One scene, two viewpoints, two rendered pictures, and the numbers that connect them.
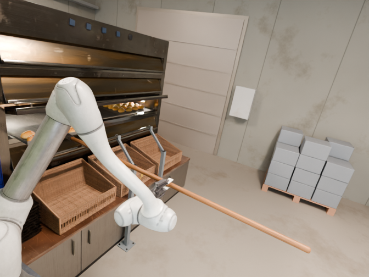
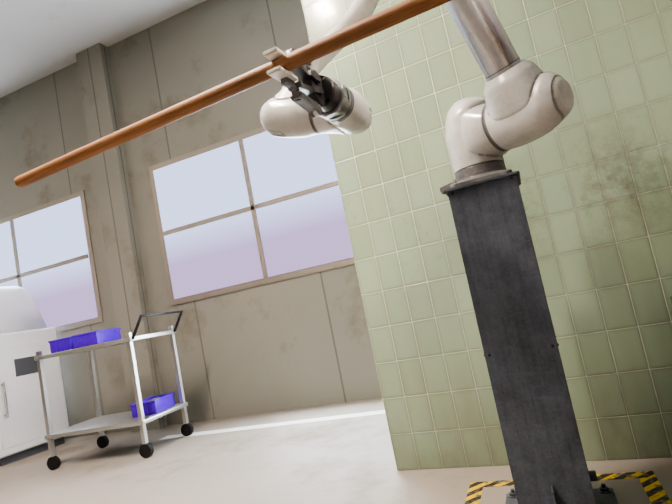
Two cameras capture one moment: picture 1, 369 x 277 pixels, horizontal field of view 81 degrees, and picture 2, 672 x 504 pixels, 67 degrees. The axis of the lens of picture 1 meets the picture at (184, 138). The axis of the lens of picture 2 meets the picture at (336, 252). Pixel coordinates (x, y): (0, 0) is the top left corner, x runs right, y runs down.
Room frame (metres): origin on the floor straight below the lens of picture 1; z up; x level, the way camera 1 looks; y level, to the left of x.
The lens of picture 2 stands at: (2.09, 0.05, 0.72)
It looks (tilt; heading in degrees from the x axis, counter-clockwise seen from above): 6 degrees up; 178
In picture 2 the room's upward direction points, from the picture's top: 11 degrees counter-clockwise
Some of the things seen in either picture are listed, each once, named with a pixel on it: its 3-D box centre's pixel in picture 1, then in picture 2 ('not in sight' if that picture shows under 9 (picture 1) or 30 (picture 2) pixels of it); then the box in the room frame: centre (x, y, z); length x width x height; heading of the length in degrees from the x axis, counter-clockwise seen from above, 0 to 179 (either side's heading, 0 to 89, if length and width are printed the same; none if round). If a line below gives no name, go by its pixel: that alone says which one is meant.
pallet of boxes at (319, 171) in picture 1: (305, 166); not in sight; (3.52, -2.15, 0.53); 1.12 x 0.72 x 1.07; 68
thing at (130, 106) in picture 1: (117, 103); not in sight; (2.91, 0.99, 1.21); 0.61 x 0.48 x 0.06; 64
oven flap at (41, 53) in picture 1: (109, 59); not in sight; (2.20, 0.85, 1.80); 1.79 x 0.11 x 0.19; 154
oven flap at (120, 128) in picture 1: (106, 134); not in sight; (2.20, 0.85, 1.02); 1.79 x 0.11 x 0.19; 154
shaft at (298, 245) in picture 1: (160, 179); (306, 54); (1.18, 0.10, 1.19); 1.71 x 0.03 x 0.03; 64
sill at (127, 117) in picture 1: (105, 121); not in sight; (2.21, 0.87, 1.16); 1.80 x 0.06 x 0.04; 154
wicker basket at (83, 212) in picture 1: (72, 190); not in sight; (1.55, 0.87, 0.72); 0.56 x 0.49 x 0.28; 155
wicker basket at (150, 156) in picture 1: (156, 151); not in sight; (2.64, 0.33, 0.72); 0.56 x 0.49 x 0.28; 153
